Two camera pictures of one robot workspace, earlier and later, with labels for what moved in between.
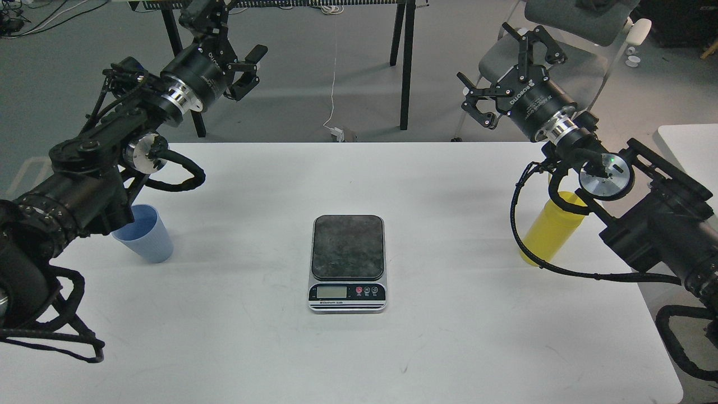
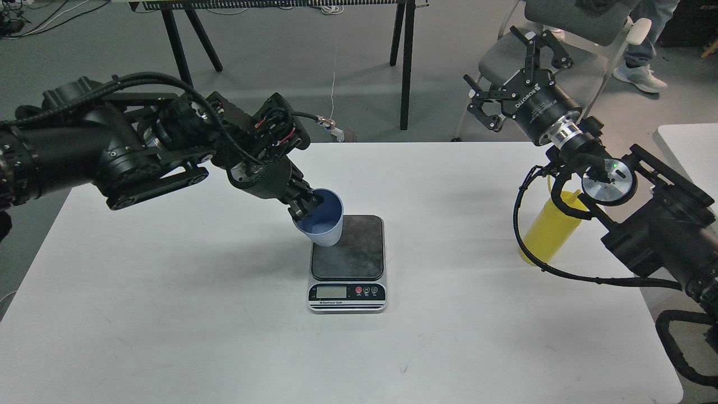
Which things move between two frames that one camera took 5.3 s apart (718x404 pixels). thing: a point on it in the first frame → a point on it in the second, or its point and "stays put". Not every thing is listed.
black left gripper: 201,69 → 265,168
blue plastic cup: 146,235 → 324,225
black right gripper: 527,93 stays put
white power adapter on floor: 339,133 stays put
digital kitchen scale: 348,269 stays put
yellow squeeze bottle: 552,229 stays put
